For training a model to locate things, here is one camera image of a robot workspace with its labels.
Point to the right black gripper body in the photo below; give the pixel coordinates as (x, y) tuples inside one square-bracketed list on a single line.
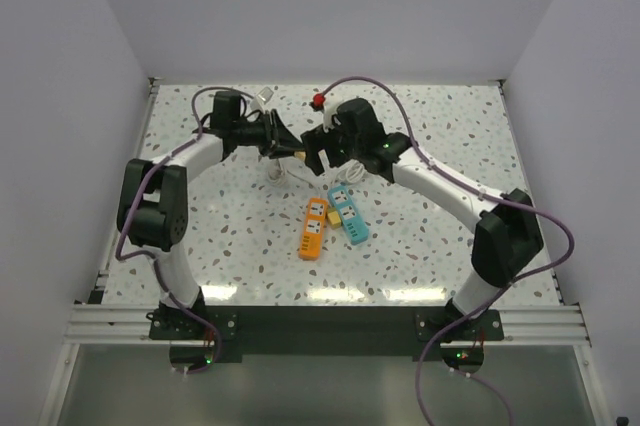
[(339, 148)]

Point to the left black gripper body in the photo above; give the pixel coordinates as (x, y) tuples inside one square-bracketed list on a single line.
[(263, 134)]

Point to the blue power strip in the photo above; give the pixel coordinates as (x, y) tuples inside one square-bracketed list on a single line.
[(352, 222)]

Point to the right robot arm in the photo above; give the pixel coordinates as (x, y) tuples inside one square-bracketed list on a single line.
[(506, 232)]

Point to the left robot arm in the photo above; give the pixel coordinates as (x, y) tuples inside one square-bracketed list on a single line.
[(153, 210)]

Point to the yellow plug on table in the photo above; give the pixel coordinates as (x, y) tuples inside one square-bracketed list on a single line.
[(333, 218)]

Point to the orange power strip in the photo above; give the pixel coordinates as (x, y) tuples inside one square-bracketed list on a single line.
[(313, 229)]

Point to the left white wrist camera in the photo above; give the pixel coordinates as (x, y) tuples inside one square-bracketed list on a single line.
[(261, 99)]

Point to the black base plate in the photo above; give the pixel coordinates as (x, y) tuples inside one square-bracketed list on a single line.
[(228, 334)]

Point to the aluminium rail frame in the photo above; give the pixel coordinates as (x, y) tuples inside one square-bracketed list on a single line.
[(242, 230)]

